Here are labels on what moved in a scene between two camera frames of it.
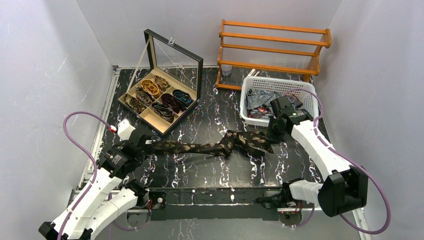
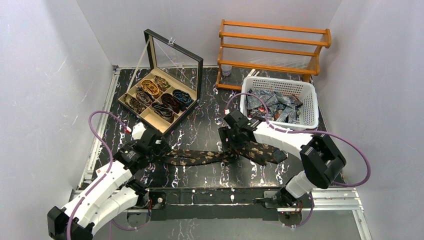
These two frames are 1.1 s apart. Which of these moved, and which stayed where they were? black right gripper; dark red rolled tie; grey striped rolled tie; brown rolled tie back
Moved: black right gripper
Stayed: grey striped rolled tie; dark red rolled tie; brown rolled tie back
